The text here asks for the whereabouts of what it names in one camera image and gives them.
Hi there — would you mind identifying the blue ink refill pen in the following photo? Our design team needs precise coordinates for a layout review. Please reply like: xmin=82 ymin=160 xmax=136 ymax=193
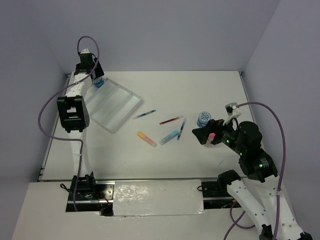
xmin=132 ymin=109 xmax=156 ymax=120

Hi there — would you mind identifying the white compartment tray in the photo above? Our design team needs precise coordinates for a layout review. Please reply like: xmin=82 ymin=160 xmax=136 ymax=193
xmin=84 ymin=79 xmax=143 ymax=134

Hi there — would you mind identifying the red ink refill pen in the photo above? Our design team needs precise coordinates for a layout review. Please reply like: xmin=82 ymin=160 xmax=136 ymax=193
xmin=159 ymin=115 xmax=184 ymax=125

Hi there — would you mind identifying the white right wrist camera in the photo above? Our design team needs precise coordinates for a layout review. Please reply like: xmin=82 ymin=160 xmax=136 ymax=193
xmin=222 ymin=102 xmax=242 ymax=126

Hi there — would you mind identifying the dark blue gel pen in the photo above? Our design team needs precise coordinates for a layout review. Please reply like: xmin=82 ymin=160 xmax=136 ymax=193
xmin=177 ymin=117 xmax=187 ymax=140

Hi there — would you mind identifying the blue slime jar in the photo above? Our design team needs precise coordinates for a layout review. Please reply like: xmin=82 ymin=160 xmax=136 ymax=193
xmin=196 ymin=111 xmax=211 ymax=128
xmin=92 ymin=76 xmax=105 ymax=88

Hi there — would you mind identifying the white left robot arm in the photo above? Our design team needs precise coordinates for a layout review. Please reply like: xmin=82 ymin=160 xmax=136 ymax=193
xmin=56 ymin=49 xmax=97 ymax=178

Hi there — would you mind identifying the silver foil cover plate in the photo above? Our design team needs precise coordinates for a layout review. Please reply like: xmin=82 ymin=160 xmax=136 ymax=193
xmin=112 ymin=179 xmax=206 ymax=217

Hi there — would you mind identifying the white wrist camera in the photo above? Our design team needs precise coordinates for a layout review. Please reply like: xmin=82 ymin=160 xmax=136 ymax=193
xmin=79 ymin=48 xmax=91 ymax=54
xmin=222 ymin=102 xmax=242 ymax=126

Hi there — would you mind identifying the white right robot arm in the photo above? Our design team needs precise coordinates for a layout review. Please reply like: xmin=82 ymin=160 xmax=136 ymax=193
xmin=192 ymin=119 xmax=312 ymax=240

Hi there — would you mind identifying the blue highlighter marker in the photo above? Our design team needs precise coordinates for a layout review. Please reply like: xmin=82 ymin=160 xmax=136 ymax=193
xmin=159 ymin=130 xmax=179 ymax=146

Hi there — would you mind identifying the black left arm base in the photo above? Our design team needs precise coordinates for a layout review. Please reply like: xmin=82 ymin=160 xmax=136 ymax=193
xmin=59 ymin=174 xmax=115 ymax=217

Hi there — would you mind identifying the pink capped bottle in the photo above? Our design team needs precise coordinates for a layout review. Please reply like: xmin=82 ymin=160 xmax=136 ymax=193
xmin=204 ymin=133 xmax=216 ymax=147

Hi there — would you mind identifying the orange highlighter marker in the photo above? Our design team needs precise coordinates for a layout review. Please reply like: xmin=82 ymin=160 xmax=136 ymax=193
xmin=137 ymin=131 xmax=157 ymax=148

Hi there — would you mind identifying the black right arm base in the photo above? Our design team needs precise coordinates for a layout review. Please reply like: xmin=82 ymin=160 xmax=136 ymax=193
xmin=197 ymin=180 xmax=235 ymax=210

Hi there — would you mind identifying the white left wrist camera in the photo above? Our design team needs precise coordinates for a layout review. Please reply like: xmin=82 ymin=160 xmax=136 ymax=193
xmin=79 ymin=48 xmax=91 ymax=54

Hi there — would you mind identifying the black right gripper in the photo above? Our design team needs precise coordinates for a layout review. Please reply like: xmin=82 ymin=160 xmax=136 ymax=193
xmin=191 ymin=114 xmax=245 ymax=154

